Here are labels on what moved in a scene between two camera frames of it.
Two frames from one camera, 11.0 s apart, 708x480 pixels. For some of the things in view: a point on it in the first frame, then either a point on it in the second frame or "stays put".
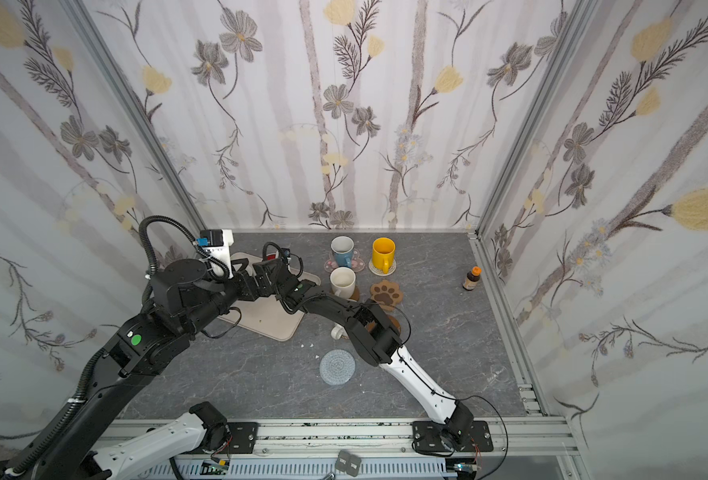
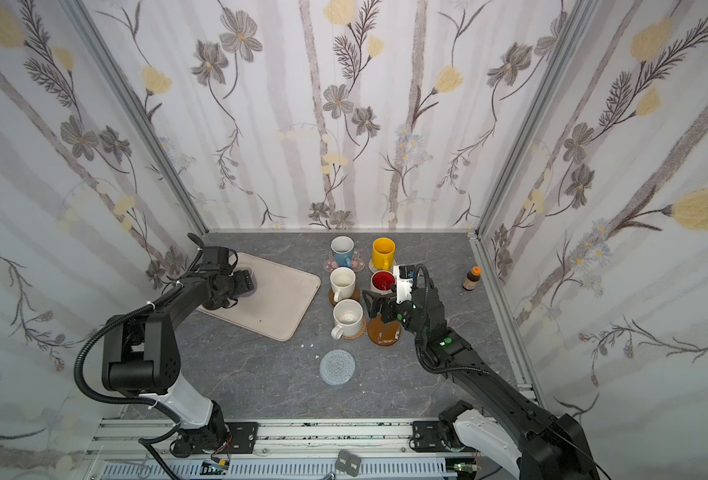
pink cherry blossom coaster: x=357 y=262 stays put
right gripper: x=268 y=274 -> x=390 y=306
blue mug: x=343 y=249 stays put
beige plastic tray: x=267 y=314 stays put
